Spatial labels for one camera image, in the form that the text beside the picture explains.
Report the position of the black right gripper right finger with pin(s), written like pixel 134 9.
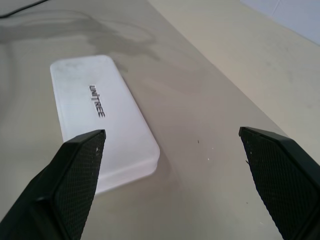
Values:
pixel 282 180

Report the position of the white Unitree pencil case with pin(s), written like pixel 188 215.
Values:
pixel 120 105

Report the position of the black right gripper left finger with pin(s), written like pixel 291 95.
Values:
pixel 62 190

